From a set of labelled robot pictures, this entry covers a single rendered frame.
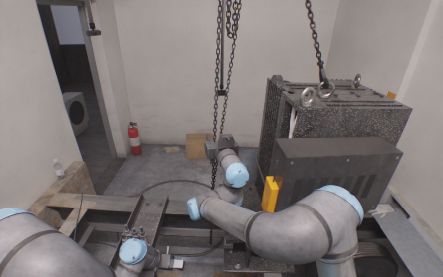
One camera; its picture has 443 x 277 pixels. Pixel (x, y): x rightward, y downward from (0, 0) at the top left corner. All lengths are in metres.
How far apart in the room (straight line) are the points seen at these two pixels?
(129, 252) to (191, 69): 2.73
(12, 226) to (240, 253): 1.19
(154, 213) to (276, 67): 2.42
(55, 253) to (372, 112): 1.01
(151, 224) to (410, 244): 1.71
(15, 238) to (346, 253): 0.60
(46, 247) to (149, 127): 3.34
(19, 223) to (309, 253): 0.50
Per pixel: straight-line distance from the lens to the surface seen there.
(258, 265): 1.43
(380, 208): 2.08
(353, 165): 0.91
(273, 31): 3.17
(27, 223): 0.48
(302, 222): 0.47
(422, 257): 1.92
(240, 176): 0.75
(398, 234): 1.96
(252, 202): 1.41
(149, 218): 1.67
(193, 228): 1.88
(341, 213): 0.53
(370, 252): 1.80
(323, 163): 0.83
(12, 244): 0.45
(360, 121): 1.00
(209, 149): 0.87
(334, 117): 0.93
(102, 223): 2.09
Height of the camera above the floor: 1.89
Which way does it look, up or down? 29 degrees down
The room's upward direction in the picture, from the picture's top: 2 degrees clockwise
